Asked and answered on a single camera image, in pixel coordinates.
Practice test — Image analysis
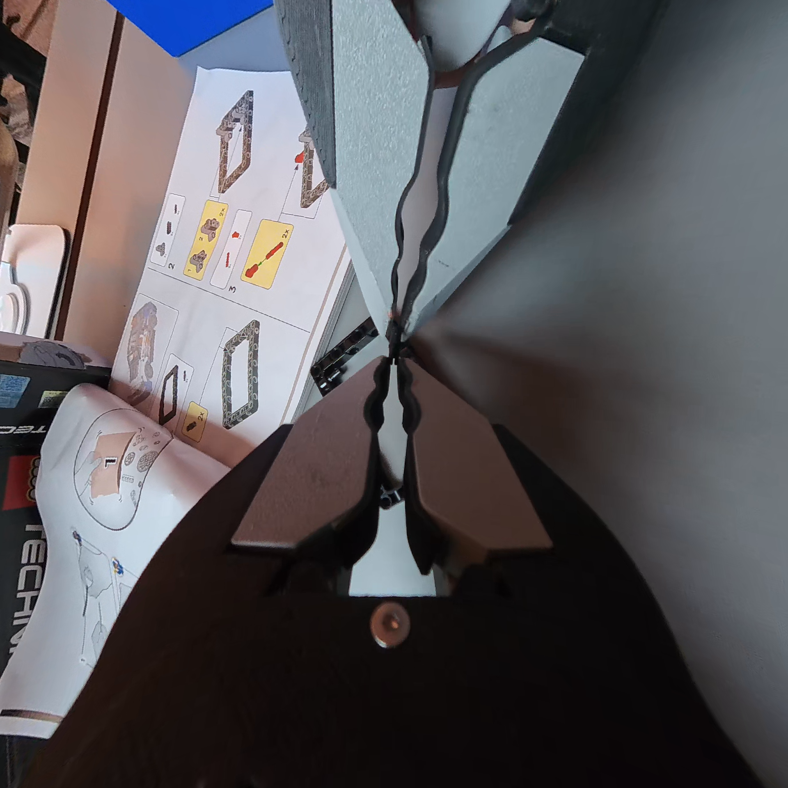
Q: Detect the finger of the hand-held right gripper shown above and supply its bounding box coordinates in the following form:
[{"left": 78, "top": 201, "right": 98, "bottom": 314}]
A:
[
  {"left": 331, "top": 0, "right": 435, "bottom": 327},
  {"left": 397, "top": 34, "right": 586, "bottom": 333}
]

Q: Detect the lego race car box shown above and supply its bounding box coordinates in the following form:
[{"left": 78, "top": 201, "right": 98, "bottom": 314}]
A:
[{"left": 0, "top": 332, "right": 113, "bottom": 678}]

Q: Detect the black rectangular lego frame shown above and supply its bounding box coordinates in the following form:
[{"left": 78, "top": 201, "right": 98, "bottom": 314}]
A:
[{"left": 312, "top": 317, "right": 419, "bottom": 511}]

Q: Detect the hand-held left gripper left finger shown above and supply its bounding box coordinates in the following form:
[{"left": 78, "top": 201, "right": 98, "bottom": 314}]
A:
[{"left": 229, "top": 357, "right": 390, "bottom": 570}]

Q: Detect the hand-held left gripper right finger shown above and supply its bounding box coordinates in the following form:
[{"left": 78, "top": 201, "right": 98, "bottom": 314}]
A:
[{"left": 399, "top": 359, "right": 553, "bottom": 576}]

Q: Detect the lego instruction booklet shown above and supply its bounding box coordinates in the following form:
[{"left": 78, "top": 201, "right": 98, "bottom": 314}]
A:
[{"left": 34, "top": 66, "right": 355, "bottom": 740}]

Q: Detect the white rounded device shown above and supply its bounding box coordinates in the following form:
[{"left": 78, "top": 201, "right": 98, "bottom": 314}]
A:
[{"left": 0, "top": 224, "right": 70, "bottom": 338}]

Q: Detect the blue plastic bin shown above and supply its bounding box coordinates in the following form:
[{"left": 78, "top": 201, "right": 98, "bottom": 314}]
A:
[{"left": 105, "top": 0, "right": 275, "bottom": 59}]

